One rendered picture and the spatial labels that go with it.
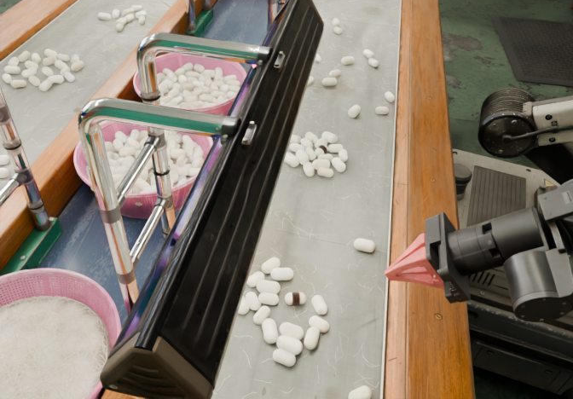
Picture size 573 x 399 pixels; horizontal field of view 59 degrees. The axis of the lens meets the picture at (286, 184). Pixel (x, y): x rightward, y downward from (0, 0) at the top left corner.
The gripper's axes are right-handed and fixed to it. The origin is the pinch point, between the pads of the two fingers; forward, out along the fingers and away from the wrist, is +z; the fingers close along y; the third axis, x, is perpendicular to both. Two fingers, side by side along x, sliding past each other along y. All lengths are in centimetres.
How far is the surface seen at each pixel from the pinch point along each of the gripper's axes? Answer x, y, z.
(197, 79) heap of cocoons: -22, -60, 43
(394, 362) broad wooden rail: 10.0, 6.6, 5.0
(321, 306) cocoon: 2.3, 0.0, 13.1
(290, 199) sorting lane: -2.3, -23.7, 20.8
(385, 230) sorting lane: 9.4, -19.8, 6.9
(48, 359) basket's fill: -18.6, 14.9, 43.1
